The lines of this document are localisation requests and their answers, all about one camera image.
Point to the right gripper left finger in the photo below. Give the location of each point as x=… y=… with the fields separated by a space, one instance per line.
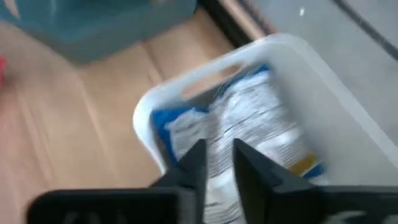
x=192 y=177

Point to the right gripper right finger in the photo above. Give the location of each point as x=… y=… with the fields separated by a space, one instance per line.
x=267 y=196

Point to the blue Maruchan ramen pack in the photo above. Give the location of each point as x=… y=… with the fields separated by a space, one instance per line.
x=248 y=118

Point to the orange Maruchan ramen pack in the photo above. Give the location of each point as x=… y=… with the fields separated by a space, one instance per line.
x=2 y=70

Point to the white plastic bin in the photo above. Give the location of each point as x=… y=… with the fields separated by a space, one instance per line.
x=326 y=109

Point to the teal plastic bin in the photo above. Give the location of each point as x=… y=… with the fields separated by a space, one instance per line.
x=93 y=28

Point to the black aluminium table frame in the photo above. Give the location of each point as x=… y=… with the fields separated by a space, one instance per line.
x=224 y=21

